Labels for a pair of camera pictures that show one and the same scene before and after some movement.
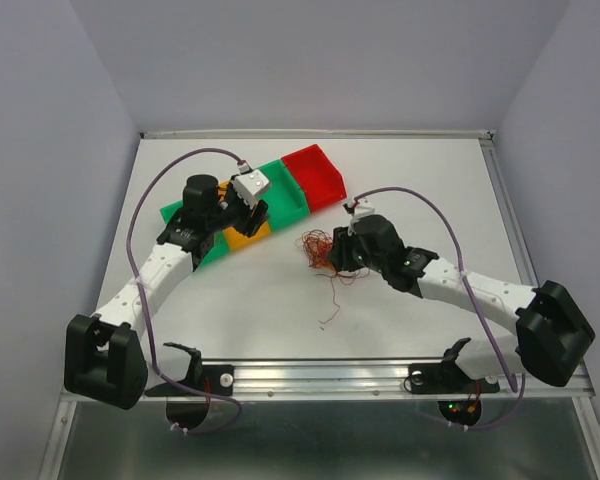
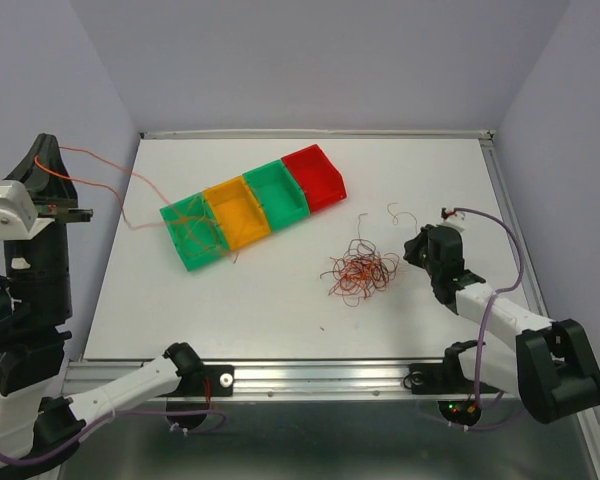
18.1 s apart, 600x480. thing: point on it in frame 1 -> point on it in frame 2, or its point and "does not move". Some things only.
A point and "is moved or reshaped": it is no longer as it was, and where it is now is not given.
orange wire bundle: [317, 246] is moved or reshaped
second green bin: [285, 201] does not move
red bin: [322, 180] does not move
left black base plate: [216, 379] does not move
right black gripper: [340, 250] -> [411, 245]
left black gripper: [248, 225] -> [62, 193]
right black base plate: [446, 379] does not move
